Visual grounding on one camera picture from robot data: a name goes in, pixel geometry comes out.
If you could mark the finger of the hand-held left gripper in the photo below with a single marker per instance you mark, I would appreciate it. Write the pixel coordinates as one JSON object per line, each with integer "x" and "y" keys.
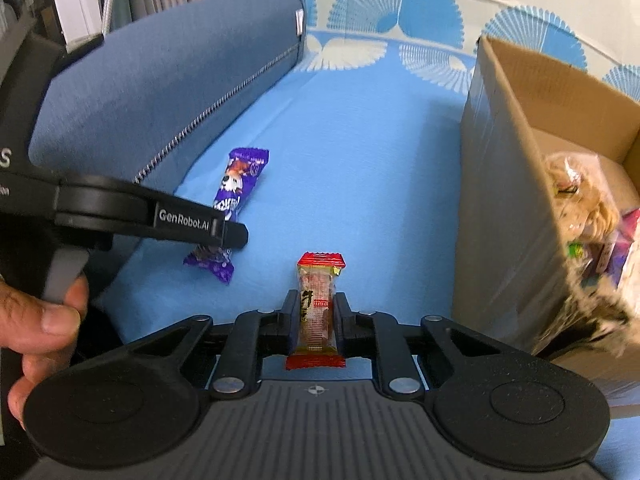
{"x": 232, "y": 234}

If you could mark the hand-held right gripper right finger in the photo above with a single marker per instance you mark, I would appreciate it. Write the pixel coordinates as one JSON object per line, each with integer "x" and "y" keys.
{"x": 342, "y": 320}

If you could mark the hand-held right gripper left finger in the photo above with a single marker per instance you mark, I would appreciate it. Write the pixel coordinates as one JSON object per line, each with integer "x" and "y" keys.
{"x": 290, "y": 320}

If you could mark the red-ended clear snack bar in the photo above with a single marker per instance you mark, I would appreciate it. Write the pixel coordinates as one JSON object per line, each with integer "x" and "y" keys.
{"x": 315, "y": 305}

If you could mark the purple snack packet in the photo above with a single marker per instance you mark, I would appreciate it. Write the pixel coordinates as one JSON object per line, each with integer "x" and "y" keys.
{"x": 240, "y": 175}

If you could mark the brown cardboard box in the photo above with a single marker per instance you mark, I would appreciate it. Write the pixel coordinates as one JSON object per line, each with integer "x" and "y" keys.
{"x": 500, "y": 210}

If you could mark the clear green-label snack bag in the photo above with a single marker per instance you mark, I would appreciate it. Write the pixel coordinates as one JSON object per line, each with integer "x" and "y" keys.
{"x": 575, "y": 195}

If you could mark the pink white snack packet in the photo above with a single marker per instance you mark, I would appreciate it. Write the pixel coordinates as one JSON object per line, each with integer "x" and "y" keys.
{"x": 627, "y": 250}

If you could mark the person's left hand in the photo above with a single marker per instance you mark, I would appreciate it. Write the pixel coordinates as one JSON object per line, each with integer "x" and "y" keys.
{"x": 40, "y": 325}

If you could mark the blue fan-print bed sheet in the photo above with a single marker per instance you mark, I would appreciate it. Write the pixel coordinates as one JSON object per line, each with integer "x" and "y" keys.
{"x": 360, "y": 160}

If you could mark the white panel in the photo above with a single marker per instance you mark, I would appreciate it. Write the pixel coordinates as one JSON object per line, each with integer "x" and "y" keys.
{"x": 75, "y": 0}

